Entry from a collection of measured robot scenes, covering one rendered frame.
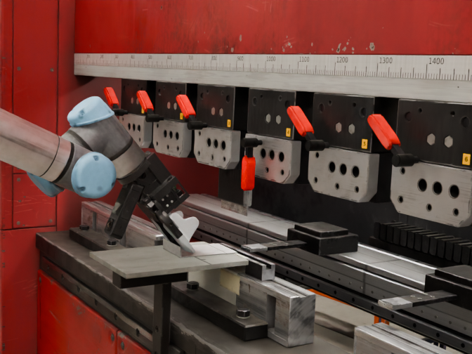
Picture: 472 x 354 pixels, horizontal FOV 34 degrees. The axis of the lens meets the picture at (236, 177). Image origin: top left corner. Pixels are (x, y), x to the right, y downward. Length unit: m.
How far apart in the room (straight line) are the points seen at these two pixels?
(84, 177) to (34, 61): 1.05
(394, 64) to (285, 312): 0.51
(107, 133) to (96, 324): 0.65
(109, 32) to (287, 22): 0.80
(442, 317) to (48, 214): 1.28
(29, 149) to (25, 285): 1.15
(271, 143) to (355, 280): 0.41
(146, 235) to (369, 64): 0.89
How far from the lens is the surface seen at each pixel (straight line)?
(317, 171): 1.27
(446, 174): 1.07
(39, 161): 1.25
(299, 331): 1.43
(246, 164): 1.39
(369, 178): 1.18
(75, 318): 2.06
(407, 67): 1.13
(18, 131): 1.24
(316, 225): 1.73
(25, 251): 2.33
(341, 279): 1.68
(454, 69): 1.07
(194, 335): 1.47
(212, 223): 2.12
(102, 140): 1.42
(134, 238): 1.97
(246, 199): 1.53
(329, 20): 1.27
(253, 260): 1.52
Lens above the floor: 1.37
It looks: 8 degrees down
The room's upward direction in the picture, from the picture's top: 2 degrees clockwise
